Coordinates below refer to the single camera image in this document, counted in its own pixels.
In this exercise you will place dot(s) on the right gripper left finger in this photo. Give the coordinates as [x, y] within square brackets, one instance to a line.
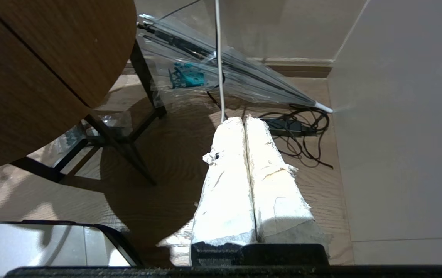
[225, 193]

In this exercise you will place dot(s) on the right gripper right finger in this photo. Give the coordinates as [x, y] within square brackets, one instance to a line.
[279, 197]

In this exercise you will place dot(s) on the round wooden table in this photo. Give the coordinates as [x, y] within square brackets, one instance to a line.
[43, 69]

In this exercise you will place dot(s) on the transparent folded umbrella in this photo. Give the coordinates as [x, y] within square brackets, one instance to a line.
[213, 69]

